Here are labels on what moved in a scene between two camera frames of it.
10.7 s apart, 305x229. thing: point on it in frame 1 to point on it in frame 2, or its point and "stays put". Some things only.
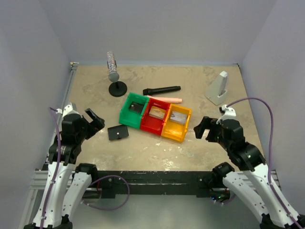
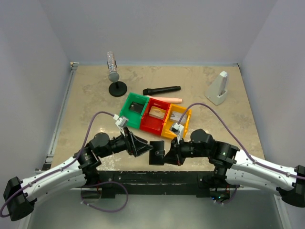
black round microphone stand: x=117 y=89 stays put
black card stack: x=136 y=107 stays put
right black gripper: x=199 y=129 to x=172 y=157
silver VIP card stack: x=178 y=118 stays put
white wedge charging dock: x=217 y=91 stays put
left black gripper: x=98 y=123 to x=135 y=145
